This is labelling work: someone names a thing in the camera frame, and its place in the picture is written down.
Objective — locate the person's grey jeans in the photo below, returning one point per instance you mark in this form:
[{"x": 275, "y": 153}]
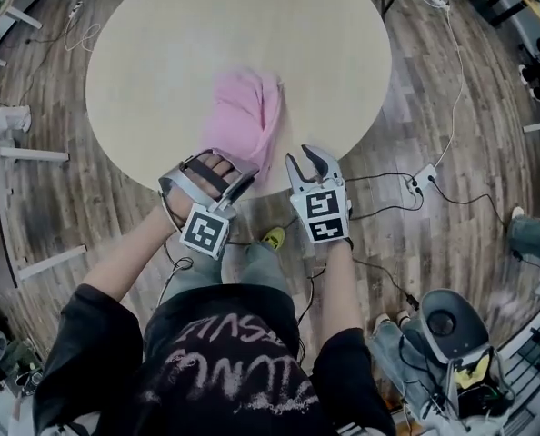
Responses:
[{"x": 252, "y": 266}]

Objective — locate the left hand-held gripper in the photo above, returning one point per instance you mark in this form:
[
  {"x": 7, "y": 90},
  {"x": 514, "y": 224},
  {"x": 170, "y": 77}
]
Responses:
[{"x": 204, "y": 232}]

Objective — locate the black metal railing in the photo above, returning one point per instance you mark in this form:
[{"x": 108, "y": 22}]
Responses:
[{"x": 538, "y": 357}]

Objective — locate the person's right forearm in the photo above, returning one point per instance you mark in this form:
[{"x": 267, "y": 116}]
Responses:
[{"x": 340, "y": 298}]

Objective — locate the person's left forearm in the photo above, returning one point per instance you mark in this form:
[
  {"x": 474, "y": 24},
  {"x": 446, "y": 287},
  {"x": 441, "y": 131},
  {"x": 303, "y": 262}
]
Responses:
[{"x": 133, "y": 261}]

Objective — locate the white-legged desk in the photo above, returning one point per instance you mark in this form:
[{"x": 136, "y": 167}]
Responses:
[{"x": 29, "y": 155}]

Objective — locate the pink cartoon print sweatshirt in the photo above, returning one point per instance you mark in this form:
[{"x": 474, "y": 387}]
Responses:
[{"x": 240, "y": 116}]

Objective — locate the person's right yellow shoe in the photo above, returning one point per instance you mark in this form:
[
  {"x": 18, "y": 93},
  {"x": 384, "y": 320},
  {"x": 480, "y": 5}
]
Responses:
[{"x": 274, "y": 236}]

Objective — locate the person's left hand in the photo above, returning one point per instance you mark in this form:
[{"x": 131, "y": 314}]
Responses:
[{"x": 188, "y": 193}]

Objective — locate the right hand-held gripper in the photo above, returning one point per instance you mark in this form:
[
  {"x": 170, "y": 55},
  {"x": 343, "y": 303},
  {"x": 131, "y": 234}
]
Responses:
[{"x": 324, "y": 216}]

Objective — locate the grey hard-shell backpack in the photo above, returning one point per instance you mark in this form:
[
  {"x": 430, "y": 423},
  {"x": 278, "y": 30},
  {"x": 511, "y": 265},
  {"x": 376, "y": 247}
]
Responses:
[{"x": 452, "y": 325}]

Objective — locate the person's black printed t-shirt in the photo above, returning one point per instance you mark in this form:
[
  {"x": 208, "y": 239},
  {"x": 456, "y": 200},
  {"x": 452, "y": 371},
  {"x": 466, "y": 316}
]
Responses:
[{"x": 215, "y": 370}]

